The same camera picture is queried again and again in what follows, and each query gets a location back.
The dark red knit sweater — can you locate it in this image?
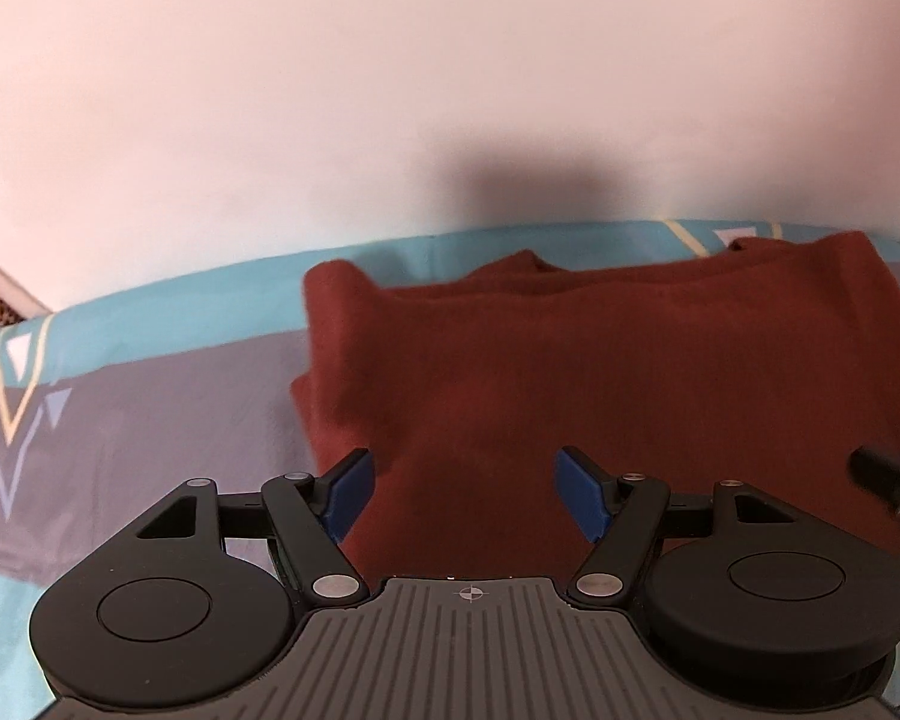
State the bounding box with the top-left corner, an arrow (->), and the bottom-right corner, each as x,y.
292,232 -> 900,582

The blue grey patterned bedsheet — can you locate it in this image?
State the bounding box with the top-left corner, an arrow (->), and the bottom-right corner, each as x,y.
0,218 -> 900,720

